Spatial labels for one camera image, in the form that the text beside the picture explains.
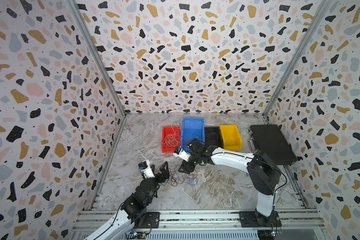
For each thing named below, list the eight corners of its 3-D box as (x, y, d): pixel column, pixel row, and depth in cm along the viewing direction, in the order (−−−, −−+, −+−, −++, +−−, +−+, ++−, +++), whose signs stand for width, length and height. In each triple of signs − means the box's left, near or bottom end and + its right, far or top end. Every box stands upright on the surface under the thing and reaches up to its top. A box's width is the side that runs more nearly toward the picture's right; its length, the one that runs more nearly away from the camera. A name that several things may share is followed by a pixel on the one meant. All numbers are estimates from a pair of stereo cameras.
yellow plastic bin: (222, 151, 102) (224, 145, 97) (218, 131, 114) (220, 124, 108) (240, 151, 102) (243, 145, 97) (235, 131, 114) (237, 124, 108)
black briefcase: (254, 164, 96) (258, 160, 92) (244, 129, 115) (246, 124, 110) (293, 164, 96) (298, 160, 92) (276, 129, 115) (280, 124, 111)
